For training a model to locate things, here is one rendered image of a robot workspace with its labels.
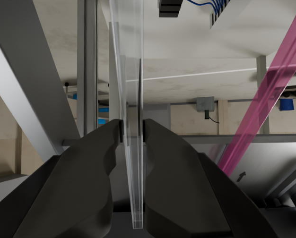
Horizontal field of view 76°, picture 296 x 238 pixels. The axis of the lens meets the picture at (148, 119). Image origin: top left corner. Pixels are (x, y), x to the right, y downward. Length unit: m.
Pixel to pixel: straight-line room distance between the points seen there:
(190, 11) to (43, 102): 0.52
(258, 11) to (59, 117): 0.62
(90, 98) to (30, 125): 0.28
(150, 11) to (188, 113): 6.49
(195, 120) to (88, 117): 6.60
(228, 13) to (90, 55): 0.36
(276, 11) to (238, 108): 6.40
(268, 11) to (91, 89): 0.55
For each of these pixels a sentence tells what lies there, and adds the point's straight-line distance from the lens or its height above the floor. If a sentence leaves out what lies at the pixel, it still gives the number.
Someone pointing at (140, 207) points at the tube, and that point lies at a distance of 0.24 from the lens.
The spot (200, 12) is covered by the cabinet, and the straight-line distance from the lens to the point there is 0.65.
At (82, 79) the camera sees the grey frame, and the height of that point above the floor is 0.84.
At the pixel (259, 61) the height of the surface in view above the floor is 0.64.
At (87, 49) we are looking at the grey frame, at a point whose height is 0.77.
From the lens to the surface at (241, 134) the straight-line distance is 0.21.
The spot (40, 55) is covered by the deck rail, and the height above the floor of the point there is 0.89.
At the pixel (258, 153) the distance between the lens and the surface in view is 0.27.
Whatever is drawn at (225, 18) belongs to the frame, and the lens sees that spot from 0.60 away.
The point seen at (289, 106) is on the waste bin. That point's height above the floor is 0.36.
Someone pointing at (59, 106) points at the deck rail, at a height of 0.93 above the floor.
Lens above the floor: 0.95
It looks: 3 degrees down
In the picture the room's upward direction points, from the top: 179 degrees clockwise
